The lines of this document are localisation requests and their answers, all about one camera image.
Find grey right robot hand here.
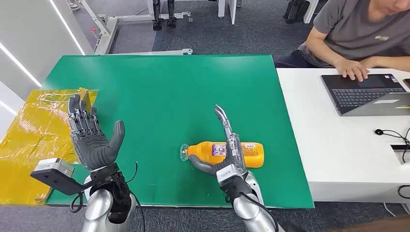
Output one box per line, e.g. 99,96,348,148
188,104,249,177

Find person's left hand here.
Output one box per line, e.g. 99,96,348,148
360,57,381,70

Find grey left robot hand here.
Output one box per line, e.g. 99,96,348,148
66,93,126,172

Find person's right hand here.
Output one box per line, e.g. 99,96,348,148
335,59,369,82

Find orange liquid plastic bottle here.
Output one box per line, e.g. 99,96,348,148
180,141,265,169

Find dark grey laptop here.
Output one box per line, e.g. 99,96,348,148
321,73,410,117

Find person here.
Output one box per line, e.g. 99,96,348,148
274,0,410,82

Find yellow taped cardboard box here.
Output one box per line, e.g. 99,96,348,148
0,88,98,205

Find white slanted table leg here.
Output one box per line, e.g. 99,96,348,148
302,0,320,24

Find black equipment pile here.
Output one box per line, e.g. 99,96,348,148
283,0,311,25

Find white desk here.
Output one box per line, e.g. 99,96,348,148
276,68,410,204

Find green table mat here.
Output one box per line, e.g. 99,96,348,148
42,54,315,209

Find white furniture leg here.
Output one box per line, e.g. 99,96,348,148
218,0,238,25

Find black robot legs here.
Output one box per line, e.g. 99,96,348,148
152,0,178,32

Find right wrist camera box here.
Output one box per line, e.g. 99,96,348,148
216,165,254,202

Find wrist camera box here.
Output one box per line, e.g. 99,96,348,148
216,165,254,202
30,158,93,196

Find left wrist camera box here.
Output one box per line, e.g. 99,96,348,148
30,158,93,196

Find black cable with round puck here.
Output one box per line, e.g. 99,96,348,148
375,128,410,164

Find white metal stand frame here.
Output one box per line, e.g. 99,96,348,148
76,0,193,56

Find black looped cable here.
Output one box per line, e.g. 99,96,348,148
397,185,410,200

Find thin white cable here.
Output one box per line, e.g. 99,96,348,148
382,203,397,218

